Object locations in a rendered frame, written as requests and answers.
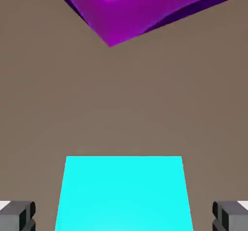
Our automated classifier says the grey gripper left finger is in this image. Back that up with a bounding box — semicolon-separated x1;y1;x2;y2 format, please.
0;200;36;231

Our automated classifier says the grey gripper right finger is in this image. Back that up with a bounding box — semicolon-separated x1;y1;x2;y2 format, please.
212;200;248;231

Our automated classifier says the small cyan cube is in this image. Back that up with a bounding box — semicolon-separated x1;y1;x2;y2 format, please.
54;156;194;231

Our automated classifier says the large purple box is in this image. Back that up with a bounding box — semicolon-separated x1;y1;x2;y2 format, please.
46;0;248;48

